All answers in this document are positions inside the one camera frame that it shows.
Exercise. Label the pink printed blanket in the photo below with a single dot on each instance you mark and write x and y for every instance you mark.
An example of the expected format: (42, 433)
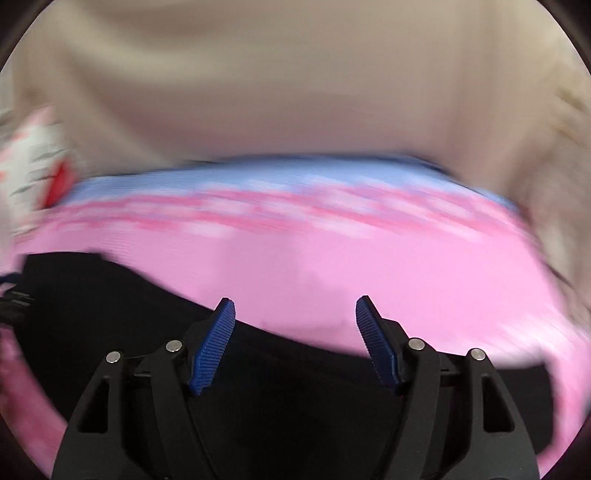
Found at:
(323, 263)

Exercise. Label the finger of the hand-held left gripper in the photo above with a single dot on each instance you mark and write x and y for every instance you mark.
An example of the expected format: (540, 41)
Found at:
(14, 300)

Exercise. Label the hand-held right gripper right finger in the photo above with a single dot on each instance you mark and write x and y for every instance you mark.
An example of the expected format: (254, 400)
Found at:
(376, 344)

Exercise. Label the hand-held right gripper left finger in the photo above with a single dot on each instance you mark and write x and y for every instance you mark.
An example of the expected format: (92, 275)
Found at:
(213, 346)

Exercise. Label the pink white printed pillow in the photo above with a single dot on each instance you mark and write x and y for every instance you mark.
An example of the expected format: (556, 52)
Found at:
(32, 152)

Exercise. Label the black pants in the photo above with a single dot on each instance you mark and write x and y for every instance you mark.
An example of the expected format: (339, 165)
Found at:
(286, 374)

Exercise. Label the beige curtain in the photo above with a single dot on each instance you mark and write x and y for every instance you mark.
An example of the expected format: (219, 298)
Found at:
(277, 69)

